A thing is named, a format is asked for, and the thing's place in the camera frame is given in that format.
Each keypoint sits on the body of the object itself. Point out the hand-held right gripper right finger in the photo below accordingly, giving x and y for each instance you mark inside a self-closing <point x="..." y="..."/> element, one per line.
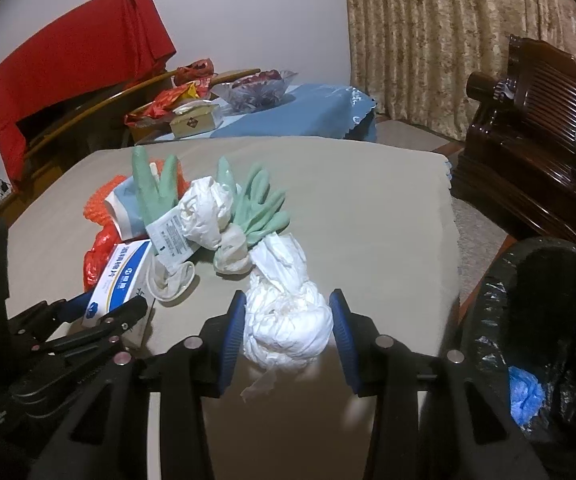
<point x="342" y="332"/>

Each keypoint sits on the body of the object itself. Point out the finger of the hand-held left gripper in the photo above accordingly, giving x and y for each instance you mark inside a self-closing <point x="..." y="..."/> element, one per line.
<point x="113" y="322"/>
<point x="73" y="306"/>

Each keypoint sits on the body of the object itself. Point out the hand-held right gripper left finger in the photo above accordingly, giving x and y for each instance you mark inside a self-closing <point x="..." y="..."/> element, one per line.
<point x="233" y="332"/>

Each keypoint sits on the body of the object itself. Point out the blue and white carton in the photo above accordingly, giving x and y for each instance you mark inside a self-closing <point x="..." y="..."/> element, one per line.
<point x="118" y="275"/>

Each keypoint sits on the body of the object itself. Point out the white plastic bag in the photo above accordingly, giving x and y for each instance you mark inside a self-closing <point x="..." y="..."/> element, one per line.
<point x="205" y="210"/>
<point x="288" y="320"/>

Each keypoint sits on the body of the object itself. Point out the green rubber glove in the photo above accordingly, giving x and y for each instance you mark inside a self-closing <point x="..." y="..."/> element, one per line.
<point x="260" y="210"/>
<point x="150" y="190"/>

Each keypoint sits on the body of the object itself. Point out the bin with black bag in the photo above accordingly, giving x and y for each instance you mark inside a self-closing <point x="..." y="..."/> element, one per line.
<point x="557" y="320"/>

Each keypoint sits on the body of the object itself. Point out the red plastic bag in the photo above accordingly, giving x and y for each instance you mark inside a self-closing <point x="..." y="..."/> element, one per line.
<point x="99" y="255"/>

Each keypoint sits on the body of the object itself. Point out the white latex glove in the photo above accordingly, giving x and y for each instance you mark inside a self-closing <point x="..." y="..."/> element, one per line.
<point x="168" y="285"/>

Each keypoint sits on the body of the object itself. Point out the orange foam mesh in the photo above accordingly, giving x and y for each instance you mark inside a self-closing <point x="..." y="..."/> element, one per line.
<point x="100" y="205"/>

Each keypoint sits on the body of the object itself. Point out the white labelled sachet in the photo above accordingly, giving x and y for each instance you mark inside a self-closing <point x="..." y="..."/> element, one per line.
<point x="170" y="232"/>

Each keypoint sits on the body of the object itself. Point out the blue-grey paper packet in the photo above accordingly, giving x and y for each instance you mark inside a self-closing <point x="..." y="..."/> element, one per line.
<point x="125" y="210"/>

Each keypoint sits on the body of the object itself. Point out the beige table cloth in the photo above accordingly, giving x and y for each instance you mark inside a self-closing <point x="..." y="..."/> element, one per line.
<point x="367" y="220"/>

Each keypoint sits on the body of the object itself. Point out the blue plastic shoe cover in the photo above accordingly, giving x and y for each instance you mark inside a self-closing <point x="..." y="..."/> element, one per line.
<point x="525" y="395"/>

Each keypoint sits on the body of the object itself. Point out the beige tissue box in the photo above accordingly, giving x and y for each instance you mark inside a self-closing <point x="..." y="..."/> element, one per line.
<point x="195" y="122"/>

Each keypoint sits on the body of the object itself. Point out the red and yellow snack packet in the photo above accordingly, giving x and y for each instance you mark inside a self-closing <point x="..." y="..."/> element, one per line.
<point x="168" y="102"/>

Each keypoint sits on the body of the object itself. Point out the blue table cloth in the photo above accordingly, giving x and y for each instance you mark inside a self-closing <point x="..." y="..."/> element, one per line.
<point x="308" y="110"/>

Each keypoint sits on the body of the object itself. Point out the red cloth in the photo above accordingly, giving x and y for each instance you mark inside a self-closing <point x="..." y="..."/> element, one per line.
<point x="68" y="70"/>

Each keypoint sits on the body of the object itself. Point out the clear bag of food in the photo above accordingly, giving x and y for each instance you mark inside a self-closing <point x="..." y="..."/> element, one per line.
<point x="258" y="90"/>

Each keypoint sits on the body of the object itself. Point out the dark wooden armchair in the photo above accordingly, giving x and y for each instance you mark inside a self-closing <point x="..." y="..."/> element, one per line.
<point x="532" y="150"/>

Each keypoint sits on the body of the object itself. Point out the beige patterned curtain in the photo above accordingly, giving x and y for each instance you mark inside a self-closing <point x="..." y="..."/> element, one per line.
<point x="442" y="35"/>

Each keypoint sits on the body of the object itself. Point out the curved wooden chair frame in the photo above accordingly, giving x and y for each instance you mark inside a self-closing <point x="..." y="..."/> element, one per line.
<point x="93" y="105"/>

